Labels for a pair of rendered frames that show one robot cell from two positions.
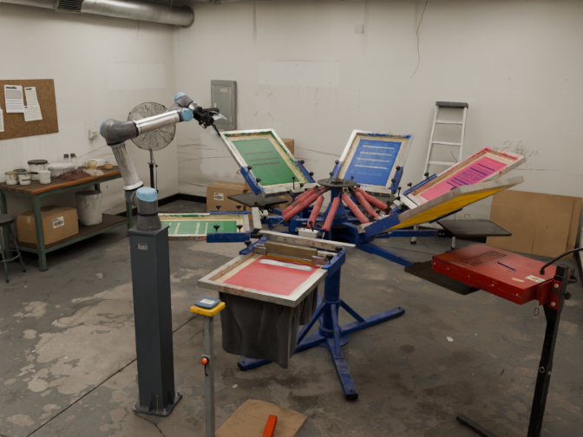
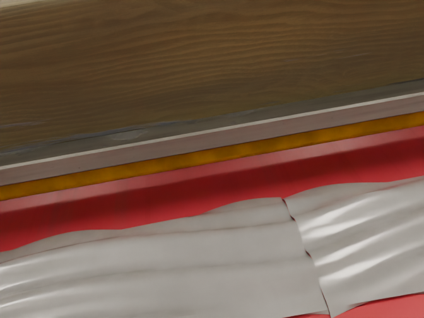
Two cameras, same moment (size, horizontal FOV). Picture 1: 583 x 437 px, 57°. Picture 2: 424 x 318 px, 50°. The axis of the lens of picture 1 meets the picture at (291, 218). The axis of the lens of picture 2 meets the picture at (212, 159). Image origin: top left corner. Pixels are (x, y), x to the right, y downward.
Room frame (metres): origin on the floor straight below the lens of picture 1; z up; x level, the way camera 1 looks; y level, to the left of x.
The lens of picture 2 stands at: (3.01, 0.12, 1.10)
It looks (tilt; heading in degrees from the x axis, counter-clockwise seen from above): 33 degrees down; 334
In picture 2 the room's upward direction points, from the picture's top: 9 degrees counter-clockwise
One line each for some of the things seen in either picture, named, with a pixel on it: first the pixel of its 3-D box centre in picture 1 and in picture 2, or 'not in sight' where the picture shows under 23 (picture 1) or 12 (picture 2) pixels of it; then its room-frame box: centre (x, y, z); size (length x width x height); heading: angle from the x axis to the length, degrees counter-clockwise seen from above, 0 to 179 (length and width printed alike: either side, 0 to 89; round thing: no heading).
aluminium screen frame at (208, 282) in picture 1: (276, 269); not in sight; (2.99, 0.08, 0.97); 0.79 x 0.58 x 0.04; 157
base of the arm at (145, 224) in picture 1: (147, 219); not in sight; (3.04, 0.84, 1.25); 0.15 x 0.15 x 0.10
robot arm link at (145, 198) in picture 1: (147, 199); not in sight; (3.04, 0.85, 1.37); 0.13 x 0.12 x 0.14; 40
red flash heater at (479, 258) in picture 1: (501, 271); not in sight; (2.82, -1.18, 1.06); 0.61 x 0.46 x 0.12; 37
